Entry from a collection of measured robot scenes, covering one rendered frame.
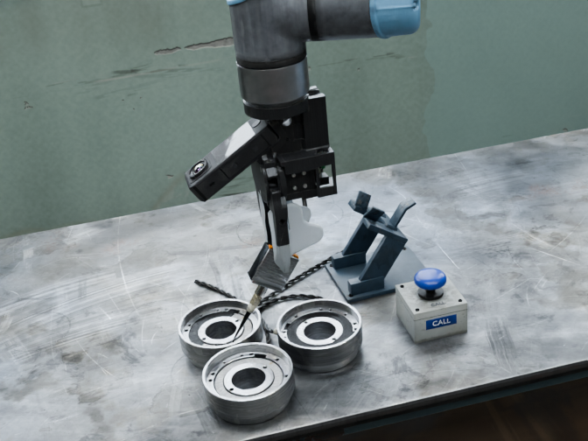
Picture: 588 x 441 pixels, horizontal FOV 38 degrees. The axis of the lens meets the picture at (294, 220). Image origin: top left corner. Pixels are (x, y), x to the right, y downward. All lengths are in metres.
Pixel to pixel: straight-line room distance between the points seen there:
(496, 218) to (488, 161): 0.21
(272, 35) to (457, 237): 0.54
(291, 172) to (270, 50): 0.14
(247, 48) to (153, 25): 1.66
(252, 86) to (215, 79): 1.71
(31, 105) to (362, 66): 1.00
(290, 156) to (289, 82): 0.09
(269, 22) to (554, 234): 0.62
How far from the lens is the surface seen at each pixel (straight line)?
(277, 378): 0.99
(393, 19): 0.86
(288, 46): 0.87
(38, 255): 1.40
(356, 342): 1.03
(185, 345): 1.06
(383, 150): 2.81
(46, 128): 2.62
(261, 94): 0.89
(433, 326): 1.07
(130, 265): 1.31
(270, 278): 1.01
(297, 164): 0.92
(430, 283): 1.05
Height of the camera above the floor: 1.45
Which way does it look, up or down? 29 degrees down
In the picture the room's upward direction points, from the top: 6 degrees counter-clockwise
